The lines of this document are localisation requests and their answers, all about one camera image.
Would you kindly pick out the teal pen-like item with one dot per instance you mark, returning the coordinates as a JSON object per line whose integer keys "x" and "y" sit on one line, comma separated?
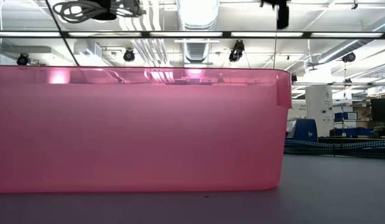
{"x": 351, "y": 148}

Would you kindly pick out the pink translucent plastic bin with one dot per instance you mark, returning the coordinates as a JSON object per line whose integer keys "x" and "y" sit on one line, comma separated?
{"x": 133, "y": 133}

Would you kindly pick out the black ceiling spotlight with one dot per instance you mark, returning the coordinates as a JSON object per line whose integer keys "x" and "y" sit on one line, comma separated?
{"x": 22, "y": 59}
{"x": 129, "y": 55}
{"x": 236, "y": 51}
{"x": 349, "y": 57}

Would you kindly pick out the blue game controller box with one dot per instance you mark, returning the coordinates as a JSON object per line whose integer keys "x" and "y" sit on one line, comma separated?
{"x": 304, "y": 130}

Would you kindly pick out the white pillar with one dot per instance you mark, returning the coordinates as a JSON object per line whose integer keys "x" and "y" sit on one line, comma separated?
{"x": 320, "y": 109}

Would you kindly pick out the blue storage bins shelf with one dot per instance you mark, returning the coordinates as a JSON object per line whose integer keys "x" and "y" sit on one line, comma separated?
{"x": 351, "y": 124}

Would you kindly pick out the black monitor screen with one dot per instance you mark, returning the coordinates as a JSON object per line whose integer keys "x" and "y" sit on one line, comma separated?
{"x": 382, "y": 109}

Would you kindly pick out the silver ventilation duct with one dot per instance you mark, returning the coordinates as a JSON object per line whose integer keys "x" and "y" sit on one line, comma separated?
{"x": 197, "y": 18}

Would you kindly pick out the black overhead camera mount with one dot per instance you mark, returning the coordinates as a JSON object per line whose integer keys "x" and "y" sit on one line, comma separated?
{"x": 283, "y": 15}

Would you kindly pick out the black aluminium rig frame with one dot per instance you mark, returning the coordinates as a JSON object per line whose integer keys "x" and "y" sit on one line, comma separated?
{"x": 64, "y": 34}

